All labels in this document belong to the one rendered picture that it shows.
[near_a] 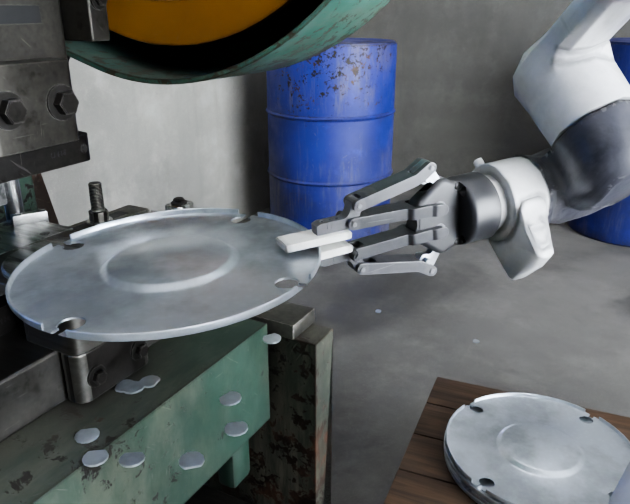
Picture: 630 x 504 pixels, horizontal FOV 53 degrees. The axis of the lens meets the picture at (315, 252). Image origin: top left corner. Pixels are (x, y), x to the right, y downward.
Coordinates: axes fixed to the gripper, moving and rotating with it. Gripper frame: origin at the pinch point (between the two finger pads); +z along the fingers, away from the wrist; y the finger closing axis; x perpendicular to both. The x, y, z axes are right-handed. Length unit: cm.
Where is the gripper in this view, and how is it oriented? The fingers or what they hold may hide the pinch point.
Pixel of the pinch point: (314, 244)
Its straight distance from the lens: 62.4
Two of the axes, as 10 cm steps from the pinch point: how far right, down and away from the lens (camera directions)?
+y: -0.8, -9.2, -3.9
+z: -9.2, 2.2, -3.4
